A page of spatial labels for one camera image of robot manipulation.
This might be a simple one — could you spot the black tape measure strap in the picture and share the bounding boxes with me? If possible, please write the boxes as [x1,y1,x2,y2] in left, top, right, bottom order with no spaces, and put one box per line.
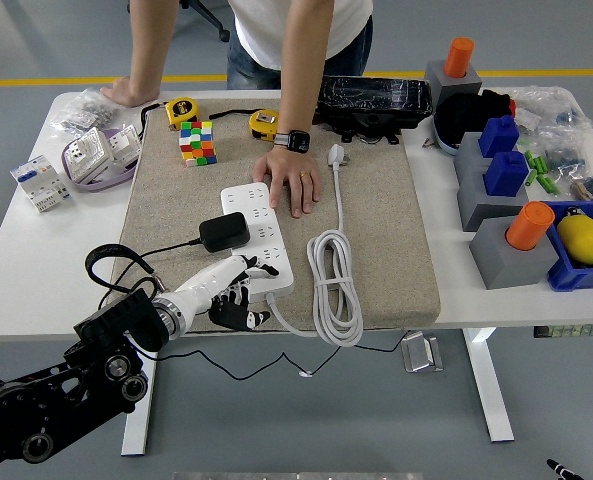
[139,101,171,132]
[208,107,252,120]

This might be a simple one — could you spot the black smartwatch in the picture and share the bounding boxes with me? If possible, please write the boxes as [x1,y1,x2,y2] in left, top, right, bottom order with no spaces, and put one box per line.
[273,129,311,154]

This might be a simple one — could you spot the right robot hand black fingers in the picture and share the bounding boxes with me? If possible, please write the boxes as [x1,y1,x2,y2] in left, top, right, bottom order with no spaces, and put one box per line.
[545,458,585,480]

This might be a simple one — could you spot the black cloth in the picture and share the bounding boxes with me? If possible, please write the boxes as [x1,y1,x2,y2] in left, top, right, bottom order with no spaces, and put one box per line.
[434,88,515,146]

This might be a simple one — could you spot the blue plastic bin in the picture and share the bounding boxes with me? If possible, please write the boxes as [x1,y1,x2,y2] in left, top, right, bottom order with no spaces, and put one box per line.
[539,199,593,294]

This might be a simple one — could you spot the white power strip cable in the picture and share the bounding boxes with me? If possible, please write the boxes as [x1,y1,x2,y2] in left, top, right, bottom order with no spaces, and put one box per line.
[264,143,365,347]

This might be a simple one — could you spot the clear bag of blue parts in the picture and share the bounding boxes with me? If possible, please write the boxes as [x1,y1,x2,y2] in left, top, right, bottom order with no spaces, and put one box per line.
[538,127,590,174]

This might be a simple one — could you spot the thin black adapter cord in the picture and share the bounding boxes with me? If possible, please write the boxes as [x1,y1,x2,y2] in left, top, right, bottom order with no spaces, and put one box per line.
[138,237,408,381]

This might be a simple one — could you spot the clear bag of grey screws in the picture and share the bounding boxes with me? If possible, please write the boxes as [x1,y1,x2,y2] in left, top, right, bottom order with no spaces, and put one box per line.
[48,85,152,139]

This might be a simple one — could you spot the silver metal bracket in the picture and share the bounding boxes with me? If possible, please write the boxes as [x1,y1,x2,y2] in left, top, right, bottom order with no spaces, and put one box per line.
[399,332,445,374]

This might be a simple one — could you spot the black box wrapped in film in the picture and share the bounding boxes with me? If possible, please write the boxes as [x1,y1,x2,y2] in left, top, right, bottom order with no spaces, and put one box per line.
[313,74,435,146]

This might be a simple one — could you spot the purple tray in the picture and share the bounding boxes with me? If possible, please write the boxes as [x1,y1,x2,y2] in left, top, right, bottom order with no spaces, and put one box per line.
[61,127,142,194]

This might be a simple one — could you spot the black power adapter plug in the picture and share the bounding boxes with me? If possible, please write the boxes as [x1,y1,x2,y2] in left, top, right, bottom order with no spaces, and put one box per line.
[198,211,252,254]

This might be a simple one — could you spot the table height control panel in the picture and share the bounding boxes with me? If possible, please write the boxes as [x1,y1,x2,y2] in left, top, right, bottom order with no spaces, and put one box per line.
[533,324,593,339]

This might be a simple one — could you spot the white table leg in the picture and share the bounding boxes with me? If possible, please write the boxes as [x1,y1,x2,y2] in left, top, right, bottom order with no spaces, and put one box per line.
[463,327,516,444]
[120,337,161,457]

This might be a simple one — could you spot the colourful cube stack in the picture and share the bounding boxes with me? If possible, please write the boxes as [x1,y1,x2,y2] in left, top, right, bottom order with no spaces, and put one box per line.
[178,119,219,169]

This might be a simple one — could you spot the black office chair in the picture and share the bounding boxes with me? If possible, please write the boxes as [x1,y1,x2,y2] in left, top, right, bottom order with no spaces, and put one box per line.
[180,0,232,44]

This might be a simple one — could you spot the white circuit breaker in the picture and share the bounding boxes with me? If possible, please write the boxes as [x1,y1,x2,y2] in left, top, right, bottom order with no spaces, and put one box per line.
[9,154,72,214]

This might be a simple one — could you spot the person's right hand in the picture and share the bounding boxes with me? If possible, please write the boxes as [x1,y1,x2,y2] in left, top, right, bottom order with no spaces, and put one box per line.
[99,75,160,109]

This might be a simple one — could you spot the yellow tape measure black label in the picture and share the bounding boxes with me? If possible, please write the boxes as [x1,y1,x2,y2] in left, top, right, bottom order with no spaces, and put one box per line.
[165,96,201,129]

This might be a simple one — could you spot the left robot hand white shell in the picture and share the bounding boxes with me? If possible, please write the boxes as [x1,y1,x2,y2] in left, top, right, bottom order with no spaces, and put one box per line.
[168,254,281,332]

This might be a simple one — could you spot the clear plastic bag of parts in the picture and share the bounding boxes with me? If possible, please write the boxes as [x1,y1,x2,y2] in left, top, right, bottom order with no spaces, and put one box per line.
[510,85,593,134]

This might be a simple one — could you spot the white power strip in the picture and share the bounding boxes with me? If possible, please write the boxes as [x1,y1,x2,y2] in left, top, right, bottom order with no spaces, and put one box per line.
[219,182,296,304]

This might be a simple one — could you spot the grey peg block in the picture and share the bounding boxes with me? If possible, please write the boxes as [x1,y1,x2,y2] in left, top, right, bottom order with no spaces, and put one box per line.
[453,131,495,174]
[456,159,545,233]
[469,215,562,291]
[424,60,485,109]

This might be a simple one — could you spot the yellow lemon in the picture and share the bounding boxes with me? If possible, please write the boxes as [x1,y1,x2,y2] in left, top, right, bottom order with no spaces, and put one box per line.
[557,214,593,265]

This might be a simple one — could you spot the orange cylinder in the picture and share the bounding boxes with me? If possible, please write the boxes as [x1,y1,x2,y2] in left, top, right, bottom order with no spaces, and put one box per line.
[506,201,556,251]
[443,36,476,79]

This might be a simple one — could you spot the grey-brown mat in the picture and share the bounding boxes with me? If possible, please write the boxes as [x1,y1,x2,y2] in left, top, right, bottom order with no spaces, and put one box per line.
[104,97,442,335]

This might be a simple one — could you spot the person's left hand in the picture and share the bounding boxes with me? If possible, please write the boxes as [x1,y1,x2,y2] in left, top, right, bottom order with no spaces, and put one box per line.
[251,147,323,219]

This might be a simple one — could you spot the light blue dish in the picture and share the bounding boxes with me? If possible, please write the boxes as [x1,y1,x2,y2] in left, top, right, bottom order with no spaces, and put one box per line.
[433,115,465,157]

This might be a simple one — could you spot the blue square peg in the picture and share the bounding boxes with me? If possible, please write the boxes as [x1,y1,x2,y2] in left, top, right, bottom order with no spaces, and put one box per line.
[484,149,531,198]
[478,115,521,159]

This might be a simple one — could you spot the yellow tape measure silver clip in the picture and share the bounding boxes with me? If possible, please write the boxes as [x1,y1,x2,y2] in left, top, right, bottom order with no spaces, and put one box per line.
[248,108,281,143]

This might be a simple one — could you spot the person's torso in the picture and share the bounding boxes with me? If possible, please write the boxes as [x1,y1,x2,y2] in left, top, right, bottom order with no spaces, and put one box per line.
[225,0,375,91]

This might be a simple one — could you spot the white wall socket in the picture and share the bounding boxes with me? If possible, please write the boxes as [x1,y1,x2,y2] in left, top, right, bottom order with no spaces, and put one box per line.
[63,127,115,181]
[103,124,142,169]

